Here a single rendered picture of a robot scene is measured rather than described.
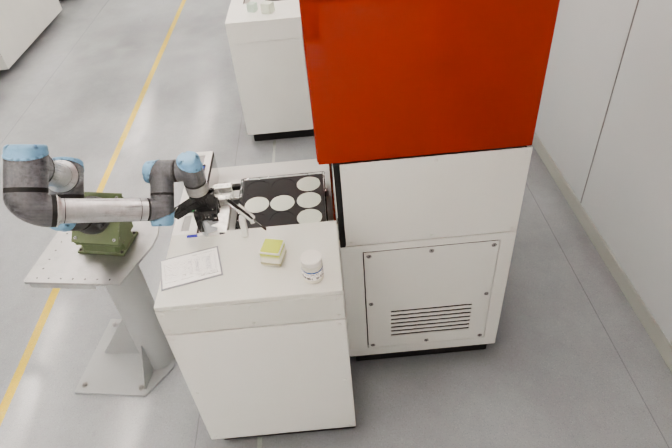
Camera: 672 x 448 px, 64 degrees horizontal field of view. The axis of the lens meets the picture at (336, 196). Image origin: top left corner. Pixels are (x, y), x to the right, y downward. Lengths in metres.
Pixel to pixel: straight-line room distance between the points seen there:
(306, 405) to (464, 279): 0.83
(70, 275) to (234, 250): 0.70
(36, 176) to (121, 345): 1.46
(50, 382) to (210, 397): 1.10
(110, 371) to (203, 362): 1.01
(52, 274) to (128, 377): 0.81
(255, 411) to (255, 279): 0.70
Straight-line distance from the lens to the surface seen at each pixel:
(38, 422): 3.08
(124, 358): 3.07
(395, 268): 2.25
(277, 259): 1.86
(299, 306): 1.84
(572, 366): 2.91
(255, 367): 2.13
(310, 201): 2.23
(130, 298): 2.56
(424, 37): 1.68
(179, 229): 2.15
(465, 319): 2.59
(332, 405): 2.37
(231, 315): 1.89
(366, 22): 1.64
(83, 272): 2.36
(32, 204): 1.76
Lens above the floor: 2.32
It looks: 39 degrees down
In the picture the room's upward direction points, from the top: 5 degrees counter-clockwise
